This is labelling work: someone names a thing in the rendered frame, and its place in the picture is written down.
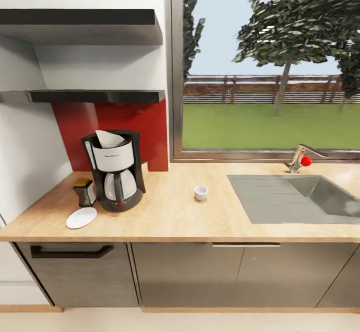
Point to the coffee cup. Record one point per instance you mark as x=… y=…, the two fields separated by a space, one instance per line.
x=200 y=192

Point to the fixed window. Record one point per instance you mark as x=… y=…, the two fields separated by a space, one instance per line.
x=249 y=80

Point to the saucer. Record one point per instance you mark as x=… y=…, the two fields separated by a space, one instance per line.
x=81 y=217

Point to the fridge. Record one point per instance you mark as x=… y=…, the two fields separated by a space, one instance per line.
x=33 y=160

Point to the paper coffee filter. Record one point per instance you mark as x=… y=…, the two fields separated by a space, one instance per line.
x=108 y=140

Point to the bottle of coffee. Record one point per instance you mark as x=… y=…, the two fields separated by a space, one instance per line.
x=84 y=189

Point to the coffee maker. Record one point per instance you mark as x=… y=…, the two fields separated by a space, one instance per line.
x=117 y=172

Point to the countertop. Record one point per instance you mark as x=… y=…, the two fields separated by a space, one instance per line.
x=170 y=212

